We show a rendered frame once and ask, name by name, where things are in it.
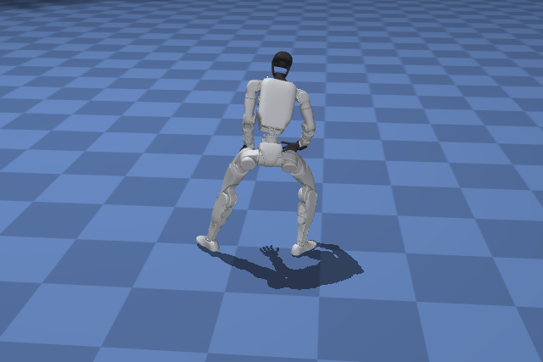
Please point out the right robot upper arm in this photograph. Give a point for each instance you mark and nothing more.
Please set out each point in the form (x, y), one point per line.
(303, 99)

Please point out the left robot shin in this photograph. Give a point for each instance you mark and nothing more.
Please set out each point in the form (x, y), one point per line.
(219, 215)

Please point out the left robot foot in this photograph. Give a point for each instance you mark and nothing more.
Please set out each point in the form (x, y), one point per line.
(213, 245)

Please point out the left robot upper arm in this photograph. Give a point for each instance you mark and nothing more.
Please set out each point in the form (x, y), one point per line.
(250, 102)

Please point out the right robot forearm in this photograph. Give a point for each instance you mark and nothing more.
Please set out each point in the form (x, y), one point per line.
(306, 138)

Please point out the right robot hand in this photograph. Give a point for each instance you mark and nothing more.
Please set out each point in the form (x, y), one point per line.
(292, 146)

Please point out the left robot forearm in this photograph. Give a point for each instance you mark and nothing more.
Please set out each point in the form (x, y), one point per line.
(248, 133)

